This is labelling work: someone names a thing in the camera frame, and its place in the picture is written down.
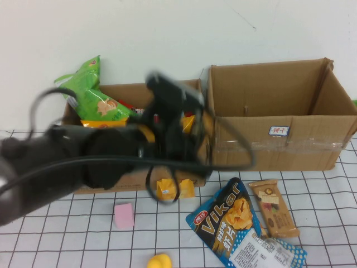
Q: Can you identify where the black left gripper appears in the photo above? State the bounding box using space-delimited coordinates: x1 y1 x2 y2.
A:
155 108 213 174

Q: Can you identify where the small yellow snack packet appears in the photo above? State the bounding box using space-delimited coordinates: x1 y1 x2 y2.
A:
156 178 196 200

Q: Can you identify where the large yellow chip bag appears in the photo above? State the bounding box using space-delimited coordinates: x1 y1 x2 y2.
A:
80 114 200 135

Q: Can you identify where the small cardboard box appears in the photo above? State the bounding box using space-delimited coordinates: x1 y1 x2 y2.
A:
60 79 209 195

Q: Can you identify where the pink block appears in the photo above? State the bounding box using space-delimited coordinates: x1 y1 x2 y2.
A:
113 203 135 229

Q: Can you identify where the blue Vikar chip bag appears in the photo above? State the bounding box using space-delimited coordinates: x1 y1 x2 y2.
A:
185 177 307 268

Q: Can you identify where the green chip bag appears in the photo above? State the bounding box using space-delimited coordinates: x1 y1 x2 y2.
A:
54 55 140 122

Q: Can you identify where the yellow rubber duck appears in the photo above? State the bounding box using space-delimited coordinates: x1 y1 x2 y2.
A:
147 253 172 268

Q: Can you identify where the brown biscuit bar packet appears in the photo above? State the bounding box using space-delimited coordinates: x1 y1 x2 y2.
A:
248 178 301 238

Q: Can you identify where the large cardboard box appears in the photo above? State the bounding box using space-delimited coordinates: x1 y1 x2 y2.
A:
206 58 357 171

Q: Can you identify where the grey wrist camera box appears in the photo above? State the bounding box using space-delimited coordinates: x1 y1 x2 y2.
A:
144 71 206 112

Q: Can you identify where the thick black cable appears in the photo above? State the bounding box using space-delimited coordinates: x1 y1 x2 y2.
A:
0 111 256 206

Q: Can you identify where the thin black cable loop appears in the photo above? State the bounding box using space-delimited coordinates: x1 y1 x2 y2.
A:
28 87 80 136

